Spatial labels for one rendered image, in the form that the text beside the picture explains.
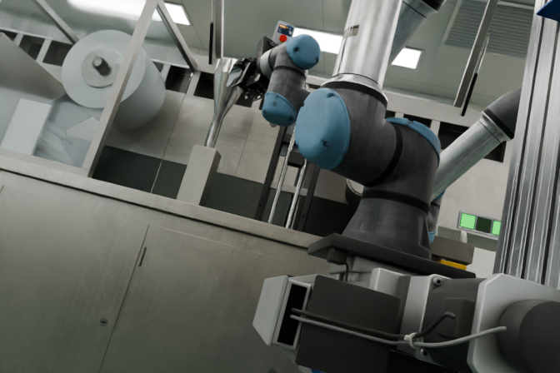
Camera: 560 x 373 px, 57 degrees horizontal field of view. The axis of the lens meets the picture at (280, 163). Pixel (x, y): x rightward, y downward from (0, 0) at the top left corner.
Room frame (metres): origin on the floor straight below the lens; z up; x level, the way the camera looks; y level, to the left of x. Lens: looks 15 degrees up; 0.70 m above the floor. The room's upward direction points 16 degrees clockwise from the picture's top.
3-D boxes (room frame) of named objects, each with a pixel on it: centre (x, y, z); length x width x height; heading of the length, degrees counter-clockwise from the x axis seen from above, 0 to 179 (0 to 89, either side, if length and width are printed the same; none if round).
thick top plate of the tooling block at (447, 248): (1.79, -0.62, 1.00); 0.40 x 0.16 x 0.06; 170
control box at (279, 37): (1.79, 0.12, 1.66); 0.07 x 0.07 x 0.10; 9
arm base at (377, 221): (0.86, -0.21, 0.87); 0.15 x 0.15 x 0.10
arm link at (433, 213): (1.38, -0.41, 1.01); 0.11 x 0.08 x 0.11; 132
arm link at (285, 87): (1.04, 0.02, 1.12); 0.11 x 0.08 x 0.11; 118
